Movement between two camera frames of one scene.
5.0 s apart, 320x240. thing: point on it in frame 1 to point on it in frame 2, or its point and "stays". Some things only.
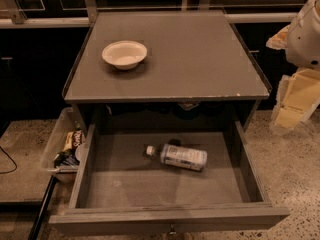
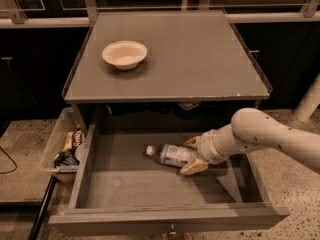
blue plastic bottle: (181, 157) stays
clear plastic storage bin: (61, 154) stays
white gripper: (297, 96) to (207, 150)
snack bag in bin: (74, 139) stays
